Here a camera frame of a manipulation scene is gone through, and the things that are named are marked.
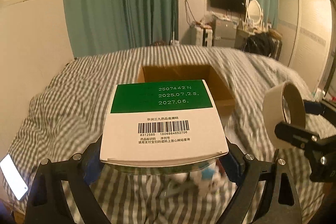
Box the white folding clothes hanger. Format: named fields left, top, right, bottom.
left=160, top=173, right=195, bottom=199

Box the black bag on chair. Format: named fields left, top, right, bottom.
left=242, top=32, right=276, bottom=58

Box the grey mini fridge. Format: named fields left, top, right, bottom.
left=213, top=19, right=237, bottom=48

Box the white tape roll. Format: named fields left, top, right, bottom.
left=262, top=81, right=306, bottom=149

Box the blue white tissue pack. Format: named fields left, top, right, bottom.
left=189, top=162, right=224, bottom=196

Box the white green medicine box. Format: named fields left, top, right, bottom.
left=100, top=83, right=228, bottom=168

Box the white sliding wardrobe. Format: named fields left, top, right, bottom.
left=276, top=0, right=332, bottom=92

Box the grey white checkered bedspread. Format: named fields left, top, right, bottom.
left=9, top=46, right=323, bottom=223

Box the brown cardboard box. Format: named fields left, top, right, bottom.
left=138, top=65, right=235, bottom=116

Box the white smartphone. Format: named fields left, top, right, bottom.
left=1, top=154, right=29, bottom=201

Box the white oval vanity mirror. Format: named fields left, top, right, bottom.
left=247, top=0, right=263, bottom=28

